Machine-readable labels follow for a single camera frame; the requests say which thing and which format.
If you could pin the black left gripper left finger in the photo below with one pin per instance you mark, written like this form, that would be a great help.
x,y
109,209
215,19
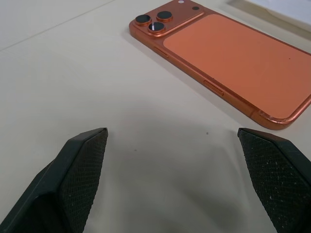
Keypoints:
x,y
73,184

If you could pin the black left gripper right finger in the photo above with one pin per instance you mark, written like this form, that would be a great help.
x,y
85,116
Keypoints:
x,y
274,174

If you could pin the white object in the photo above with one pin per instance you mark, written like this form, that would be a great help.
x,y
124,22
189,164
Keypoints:
x,y
269,9

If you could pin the orange smartphone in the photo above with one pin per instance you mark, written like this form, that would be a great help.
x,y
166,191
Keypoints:
x,y
230,63

